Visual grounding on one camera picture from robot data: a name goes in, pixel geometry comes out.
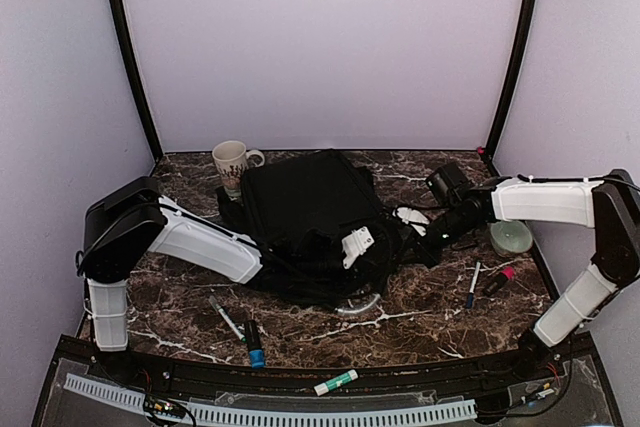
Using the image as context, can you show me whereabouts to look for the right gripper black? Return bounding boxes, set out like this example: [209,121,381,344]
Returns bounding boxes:
[398,206,480,268]

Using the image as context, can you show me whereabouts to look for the cream printed mug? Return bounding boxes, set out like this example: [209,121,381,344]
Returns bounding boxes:
[212,140,266,199]

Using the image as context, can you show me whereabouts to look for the clear white pen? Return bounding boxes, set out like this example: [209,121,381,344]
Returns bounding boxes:
[208,295,246,343]

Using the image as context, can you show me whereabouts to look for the small circuit board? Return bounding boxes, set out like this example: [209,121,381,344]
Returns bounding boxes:
[142,395,186,419]

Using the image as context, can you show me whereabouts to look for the green white glue stick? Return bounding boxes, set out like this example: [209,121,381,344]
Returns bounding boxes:
[314,369,359,396]

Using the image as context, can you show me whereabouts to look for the pink black highlighter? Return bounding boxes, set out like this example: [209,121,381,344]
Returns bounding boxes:
[483,267,515,297]

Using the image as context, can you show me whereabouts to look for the right black frame post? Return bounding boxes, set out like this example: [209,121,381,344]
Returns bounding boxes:
[484,0,536,161]

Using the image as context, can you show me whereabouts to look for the left black frame post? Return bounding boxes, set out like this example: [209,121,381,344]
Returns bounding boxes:
[108,0,164,162]

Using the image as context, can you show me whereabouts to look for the blue capped white pen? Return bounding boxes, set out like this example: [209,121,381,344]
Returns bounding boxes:
[464,260,482,309]

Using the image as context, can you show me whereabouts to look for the grey slotted cable duct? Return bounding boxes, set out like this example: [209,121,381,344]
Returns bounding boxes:
[63,374,477,426]

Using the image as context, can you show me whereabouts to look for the black marker blue cap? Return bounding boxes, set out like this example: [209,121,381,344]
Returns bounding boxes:
[244,319,266,369]

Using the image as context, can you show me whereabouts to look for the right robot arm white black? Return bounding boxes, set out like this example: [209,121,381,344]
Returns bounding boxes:
[395,163,639,381]

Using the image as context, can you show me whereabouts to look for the black frame post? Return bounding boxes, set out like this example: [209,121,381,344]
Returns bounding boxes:
[108,0,164,162]
[484,0,536,161]

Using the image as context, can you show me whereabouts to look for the black student bag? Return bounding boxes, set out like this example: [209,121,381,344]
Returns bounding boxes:
[216,150,402,308]

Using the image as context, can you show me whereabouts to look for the pale green bowl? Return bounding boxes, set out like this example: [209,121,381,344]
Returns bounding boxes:
[489,221,533,256]

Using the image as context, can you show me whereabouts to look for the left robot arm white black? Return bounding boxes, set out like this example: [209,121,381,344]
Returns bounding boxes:
[75,177,393,383]

